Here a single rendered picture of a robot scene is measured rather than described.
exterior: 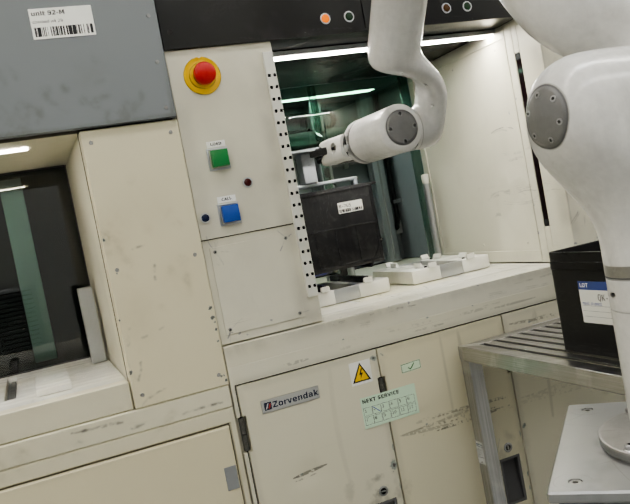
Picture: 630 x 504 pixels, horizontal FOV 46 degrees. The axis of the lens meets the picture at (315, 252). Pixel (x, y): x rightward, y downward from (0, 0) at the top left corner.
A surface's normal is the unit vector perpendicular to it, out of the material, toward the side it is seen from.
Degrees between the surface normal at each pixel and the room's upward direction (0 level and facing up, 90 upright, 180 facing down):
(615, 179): 129
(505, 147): 90
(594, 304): 90
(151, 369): 90
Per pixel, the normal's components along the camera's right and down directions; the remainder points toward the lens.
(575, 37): -0.27, 0.80
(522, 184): -0.91, 0.19
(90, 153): 0.37, -0.02
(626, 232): -0.73, 0.32
